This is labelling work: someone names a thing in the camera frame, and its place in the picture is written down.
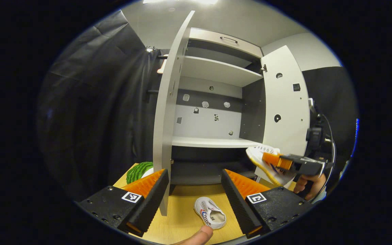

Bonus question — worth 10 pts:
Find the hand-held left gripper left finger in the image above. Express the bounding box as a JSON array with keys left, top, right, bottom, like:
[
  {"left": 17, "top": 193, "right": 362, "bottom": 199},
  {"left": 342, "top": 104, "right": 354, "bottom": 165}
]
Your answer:
[{"left": 77, "top": 169, "right": 170, "bottom": 238}]

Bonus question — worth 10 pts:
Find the black backdrop cloth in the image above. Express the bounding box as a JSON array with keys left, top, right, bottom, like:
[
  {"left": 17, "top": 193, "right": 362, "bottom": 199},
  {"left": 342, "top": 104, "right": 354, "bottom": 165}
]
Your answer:
[
  {"left": 36, "top": 10, "right": 169, "bottom": 201},
  {"left": 301, "top": 66, "right": 359, "bottom": 191}
]

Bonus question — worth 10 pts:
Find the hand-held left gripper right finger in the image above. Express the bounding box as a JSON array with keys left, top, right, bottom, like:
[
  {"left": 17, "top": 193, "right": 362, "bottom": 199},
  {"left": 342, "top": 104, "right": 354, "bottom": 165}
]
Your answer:
[{"left": 220, "top": 169, "right": 315, "bottom": 239}]

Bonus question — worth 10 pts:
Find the green striped watermelon toy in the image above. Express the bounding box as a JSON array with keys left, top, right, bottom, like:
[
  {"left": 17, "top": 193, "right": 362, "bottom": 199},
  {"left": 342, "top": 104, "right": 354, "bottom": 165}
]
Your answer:
[{"left": 126, "top": 161, "right": 154, "bottom": 185}]

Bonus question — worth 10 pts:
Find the white cabinet drawer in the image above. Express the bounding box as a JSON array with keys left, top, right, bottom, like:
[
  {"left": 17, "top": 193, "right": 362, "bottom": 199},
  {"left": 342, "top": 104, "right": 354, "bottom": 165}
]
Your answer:
[{"left": 187, "top": 28, "right": 264, "bottom": 59}]

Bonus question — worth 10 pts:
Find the white shoe cabinet door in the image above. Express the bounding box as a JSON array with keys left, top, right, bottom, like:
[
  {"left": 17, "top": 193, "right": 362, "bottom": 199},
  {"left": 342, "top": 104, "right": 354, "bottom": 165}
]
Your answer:
[
  {"left": 152, "top": 10, "right": 196, "bottom": 216},
  {"left": 253, "top": 45, "right": 310, "bottom": 189}
]

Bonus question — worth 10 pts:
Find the white canvas shoe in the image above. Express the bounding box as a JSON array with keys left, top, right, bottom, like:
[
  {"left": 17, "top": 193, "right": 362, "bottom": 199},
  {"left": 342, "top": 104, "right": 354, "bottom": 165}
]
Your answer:
[
  {"left": 194, "top": 197, "right": 227, "bottom": 230},
  {"left": 245, "top": 145, "right": 298, "bottom": 186}
]

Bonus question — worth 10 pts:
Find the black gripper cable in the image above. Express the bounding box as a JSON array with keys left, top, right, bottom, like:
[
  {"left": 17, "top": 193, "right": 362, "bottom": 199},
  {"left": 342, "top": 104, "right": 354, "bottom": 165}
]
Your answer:
[{"left": 320, "top": 114, "right": 337, "bottom": 201}]

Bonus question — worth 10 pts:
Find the ceiling light panel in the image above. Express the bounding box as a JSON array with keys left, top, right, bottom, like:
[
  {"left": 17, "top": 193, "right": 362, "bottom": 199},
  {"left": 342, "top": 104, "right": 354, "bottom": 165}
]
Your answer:
[{"left": 143, "top": 0, "right": 218, "bottom": 4}]

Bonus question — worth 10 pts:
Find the white shoe cabinet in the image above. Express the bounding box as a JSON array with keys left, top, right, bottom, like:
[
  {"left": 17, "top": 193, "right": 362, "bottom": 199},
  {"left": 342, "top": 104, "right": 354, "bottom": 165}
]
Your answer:
[{"left": 170, "top": 27, "right": 268, "bottom": 186}]

